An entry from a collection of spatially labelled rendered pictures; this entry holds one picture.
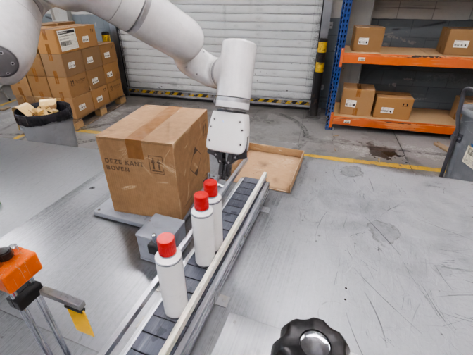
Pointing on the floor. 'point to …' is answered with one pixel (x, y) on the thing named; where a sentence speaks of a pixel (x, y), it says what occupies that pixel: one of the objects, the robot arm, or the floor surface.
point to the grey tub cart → (461, 144)
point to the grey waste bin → (53, 133)
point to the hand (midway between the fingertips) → (224, 171)
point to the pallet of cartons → (73, 72)
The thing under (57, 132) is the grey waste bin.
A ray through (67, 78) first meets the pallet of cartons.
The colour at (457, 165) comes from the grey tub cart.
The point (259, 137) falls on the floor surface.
